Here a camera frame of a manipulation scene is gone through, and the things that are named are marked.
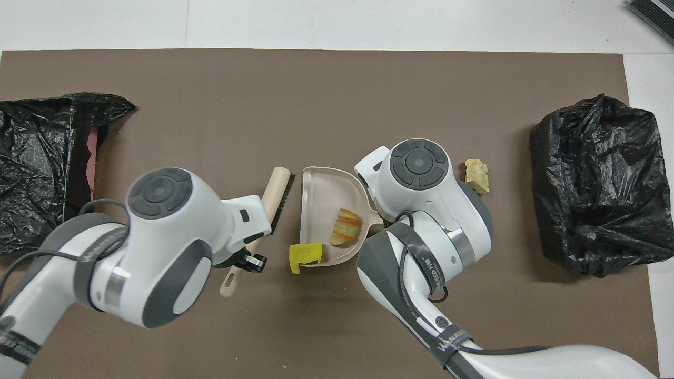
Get black bag lined bin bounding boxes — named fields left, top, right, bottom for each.
left=529, top=94, right=674, bottom=278

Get beige plastic dustpan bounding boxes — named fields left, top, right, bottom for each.
left=299, top=166, right=385, bottom=267

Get dark ribbed panel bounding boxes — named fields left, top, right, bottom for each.
left=627, top=0, right=674, bottom=45

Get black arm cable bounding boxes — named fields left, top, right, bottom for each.
left=396, top=211, right=549, bottom=356
left=0, top=199, right=130, bottom=296

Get beige hand brush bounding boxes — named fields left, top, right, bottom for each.
left=220, top=166, right=293, bottom=298

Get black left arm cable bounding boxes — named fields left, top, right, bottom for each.
left=0, top=199, right=130, bottom=296

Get notched yellow sponge piece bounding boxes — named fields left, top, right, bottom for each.
left=289, top=243, right=323, bottom=275

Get pale sponge piece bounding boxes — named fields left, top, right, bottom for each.
left=464, top=159, right=490, bottom=195

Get pink bin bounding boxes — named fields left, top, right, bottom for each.
left=87, top=128, right=100, bottom=203

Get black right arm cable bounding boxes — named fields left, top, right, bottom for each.
left=396, top=211, right=549, bottom=356

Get black bag over pink bin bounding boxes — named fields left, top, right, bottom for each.
left=0, top=93, right=136, bottom=256

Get brown table mat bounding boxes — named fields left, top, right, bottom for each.
left=0, top=49, right=660, bottom=379

